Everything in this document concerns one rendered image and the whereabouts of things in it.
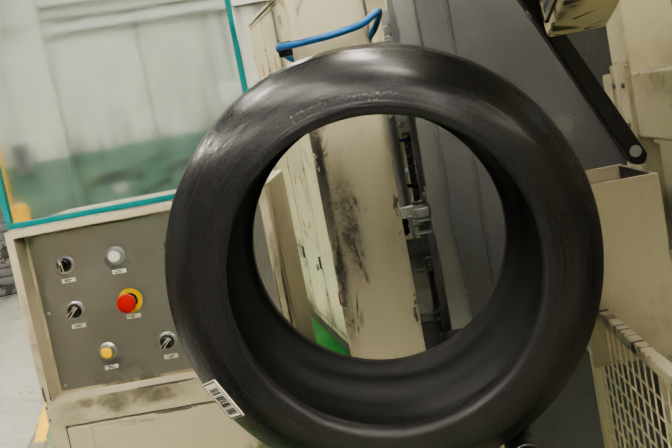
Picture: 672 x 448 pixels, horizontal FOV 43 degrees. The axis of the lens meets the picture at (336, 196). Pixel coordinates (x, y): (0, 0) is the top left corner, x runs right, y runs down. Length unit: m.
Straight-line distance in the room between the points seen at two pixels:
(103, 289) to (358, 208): 0.67
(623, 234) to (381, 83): 0.56
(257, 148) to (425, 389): 0.53
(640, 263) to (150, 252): 0.98
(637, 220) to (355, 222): 0.45
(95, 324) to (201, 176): 0.88
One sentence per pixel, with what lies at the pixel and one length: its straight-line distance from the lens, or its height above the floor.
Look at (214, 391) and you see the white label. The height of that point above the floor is 1.06.
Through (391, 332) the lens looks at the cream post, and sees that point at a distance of 1.49.
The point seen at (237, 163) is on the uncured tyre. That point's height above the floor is 1.35.
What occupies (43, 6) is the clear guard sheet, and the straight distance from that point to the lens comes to 1.87.
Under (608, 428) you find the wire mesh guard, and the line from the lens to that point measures 1.61.
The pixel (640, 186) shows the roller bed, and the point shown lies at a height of 1.18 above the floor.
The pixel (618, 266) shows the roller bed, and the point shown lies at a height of 1.06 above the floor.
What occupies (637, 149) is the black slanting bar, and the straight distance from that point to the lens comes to 1.44.
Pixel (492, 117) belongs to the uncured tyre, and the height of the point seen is 1.35.
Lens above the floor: 1.40
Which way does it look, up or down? 6 degrees down
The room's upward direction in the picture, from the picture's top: 11 degrees counter-clockwise
